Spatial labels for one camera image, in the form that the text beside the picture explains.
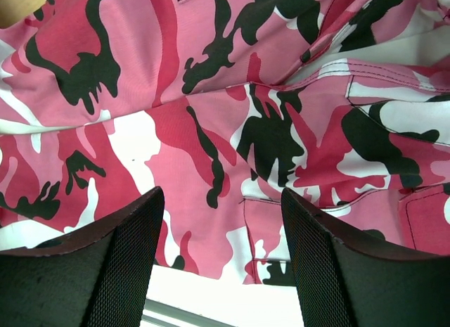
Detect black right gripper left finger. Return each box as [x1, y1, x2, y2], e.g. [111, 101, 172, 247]
[1, 187, 165, 326]

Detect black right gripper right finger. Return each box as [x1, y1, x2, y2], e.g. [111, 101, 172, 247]
[281, 189, 449, 326]

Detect pink camouflage trousers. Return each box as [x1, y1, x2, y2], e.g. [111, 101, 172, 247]
[1, 0, 449, 286]

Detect wooden clothes rack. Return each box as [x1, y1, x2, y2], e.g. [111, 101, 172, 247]
[0, 0, 46, 28]

